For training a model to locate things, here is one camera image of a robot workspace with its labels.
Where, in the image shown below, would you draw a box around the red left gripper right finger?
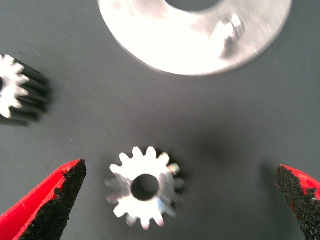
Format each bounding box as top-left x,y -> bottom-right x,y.
275,164 -> 320,240

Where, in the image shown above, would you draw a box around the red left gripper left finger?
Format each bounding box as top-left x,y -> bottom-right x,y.
0,158 -> 88,240

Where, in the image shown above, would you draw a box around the round metal carrier plate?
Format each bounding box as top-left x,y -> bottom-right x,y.
96,0 -> 294,77

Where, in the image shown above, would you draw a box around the small steel spur gear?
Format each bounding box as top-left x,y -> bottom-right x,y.
0,53 -> 54,127
104,145 -> 186,231

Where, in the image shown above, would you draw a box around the dark grey table cloth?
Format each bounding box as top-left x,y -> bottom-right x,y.
0,0 -> 320,240

